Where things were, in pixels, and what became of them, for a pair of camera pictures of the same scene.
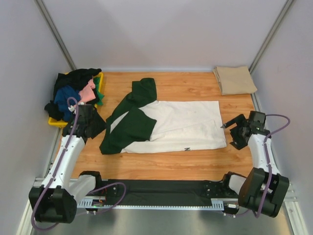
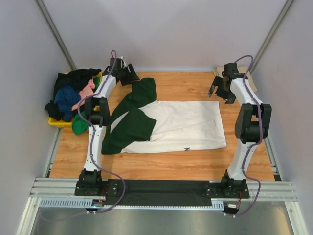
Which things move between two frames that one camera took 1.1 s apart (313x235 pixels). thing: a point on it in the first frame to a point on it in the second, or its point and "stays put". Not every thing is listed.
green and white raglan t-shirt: x=138 y=123 stays put
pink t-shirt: x=87 y=94 stays put
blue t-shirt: x=63 y=95 stays put
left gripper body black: x=98 y=125 to x=124 y=73
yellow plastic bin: x=58 y=124 stays put
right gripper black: x=237 y=143 to x=230 y=97
